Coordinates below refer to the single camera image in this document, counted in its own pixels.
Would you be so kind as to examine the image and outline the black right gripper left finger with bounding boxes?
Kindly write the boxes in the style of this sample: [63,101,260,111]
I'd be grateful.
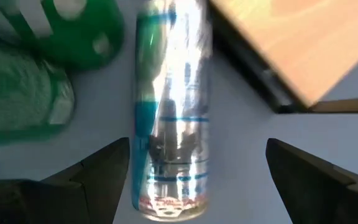
[0,137,131,224]

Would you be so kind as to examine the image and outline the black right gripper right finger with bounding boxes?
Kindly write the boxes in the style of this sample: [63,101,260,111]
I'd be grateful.
[265,138,358,224]

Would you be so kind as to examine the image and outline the blue silver Red Bull can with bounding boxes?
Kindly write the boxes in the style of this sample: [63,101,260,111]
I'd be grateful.
[131,0,213,222]

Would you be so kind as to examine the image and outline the green Sprite can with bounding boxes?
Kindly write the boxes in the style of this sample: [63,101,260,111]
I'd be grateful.
[0,18,76,149]
[0,0,126,73]

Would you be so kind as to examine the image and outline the wooden shelf with black frame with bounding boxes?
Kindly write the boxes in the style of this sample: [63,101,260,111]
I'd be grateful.
[208,0,358,114]

